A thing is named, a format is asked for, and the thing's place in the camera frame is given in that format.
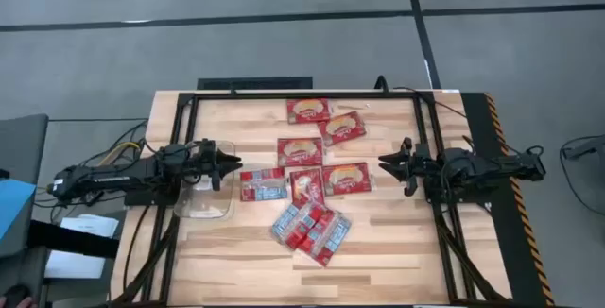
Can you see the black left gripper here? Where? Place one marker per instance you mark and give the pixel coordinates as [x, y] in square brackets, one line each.
[208, 161]

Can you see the black round object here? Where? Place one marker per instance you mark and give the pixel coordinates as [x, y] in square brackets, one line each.
[14, 293]

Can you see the red popcorn bag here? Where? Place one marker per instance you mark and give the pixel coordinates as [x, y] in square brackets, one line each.
[300, 152]
[326, 239]
[290, 223]
[307, 111]
[346, 179]
[306, 186]
[341, 128]
[262, 185]

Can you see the grey chair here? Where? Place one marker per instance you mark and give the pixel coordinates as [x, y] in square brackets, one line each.
[23, 147]

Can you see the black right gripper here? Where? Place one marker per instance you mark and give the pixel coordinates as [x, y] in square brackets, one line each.
[418, 164]

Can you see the clear plastic basket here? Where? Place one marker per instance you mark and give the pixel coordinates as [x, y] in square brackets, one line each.
[203, 204]

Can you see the grey stand base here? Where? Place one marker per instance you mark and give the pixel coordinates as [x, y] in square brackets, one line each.
[588, 147]

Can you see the person's hand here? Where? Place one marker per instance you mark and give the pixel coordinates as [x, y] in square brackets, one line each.
[23, 303]

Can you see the blue folder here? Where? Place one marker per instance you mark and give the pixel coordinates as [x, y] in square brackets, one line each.
[14, 204]

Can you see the black bar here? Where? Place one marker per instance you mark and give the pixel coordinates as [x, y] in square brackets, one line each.
[71, 244]

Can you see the black floor grille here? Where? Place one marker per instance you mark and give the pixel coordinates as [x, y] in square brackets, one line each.
[255, 83]

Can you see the black metal table frame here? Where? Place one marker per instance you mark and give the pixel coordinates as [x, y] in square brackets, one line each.
[307, 95]

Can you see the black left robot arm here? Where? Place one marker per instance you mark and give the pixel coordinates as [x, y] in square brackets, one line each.
[118, 176]

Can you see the white paper sheet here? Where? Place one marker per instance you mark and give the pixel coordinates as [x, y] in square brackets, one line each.
[90, 225]
[75, 265]

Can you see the black mat with hazard stripes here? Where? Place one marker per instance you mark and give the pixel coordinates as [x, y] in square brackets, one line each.
[515, 251]

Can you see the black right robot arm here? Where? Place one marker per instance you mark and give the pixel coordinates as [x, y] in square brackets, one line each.
[472, 166]

